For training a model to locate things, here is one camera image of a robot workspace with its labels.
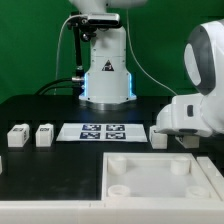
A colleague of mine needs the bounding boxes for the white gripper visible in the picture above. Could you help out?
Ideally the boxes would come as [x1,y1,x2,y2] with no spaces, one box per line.
[156,93,224,137]

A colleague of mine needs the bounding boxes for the white square table top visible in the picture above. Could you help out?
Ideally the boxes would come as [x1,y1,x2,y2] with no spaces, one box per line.
[101,153,221,199]

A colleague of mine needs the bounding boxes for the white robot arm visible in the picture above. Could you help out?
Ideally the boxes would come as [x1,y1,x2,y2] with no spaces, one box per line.
[69,0,224,137]

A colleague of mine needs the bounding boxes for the white right fence bar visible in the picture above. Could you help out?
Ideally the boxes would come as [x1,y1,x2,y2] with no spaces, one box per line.
[197,157,224,202]

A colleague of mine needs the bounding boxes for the white fence bar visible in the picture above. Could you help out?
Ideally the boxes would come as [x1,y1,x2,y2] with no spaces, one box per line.
[197,157,224,202]
[0,199,224,224]

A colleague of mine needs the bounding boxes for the white front fence bar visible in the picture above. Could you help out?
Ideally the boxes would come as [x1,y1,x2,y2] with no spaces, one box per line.
[0,199,224,224]

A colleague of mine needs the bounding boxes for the white sheet with tags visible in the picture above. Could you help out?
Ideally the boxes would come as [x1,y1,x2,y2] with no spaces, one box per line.
[57,123,147,142]

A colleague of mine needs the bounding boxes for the black base cables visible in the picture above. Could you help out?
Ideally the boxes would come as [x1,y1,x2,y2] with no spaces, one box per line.
[35,77,84,96]

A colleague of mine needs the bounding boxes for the black camera stand pole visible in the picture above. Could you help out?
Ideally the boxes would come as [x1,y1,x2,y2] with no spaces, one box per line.
[73,27,84,84]

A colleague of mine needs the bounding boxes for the black camera on stand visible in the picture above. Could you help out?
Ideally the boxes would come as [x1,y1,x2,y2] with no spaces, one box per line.
[67,13,121,42]

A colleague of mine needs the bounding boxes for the grey camera cable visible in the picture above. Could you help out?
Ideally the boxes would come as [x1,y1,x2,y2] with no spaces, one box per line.
[53,13,88,96]

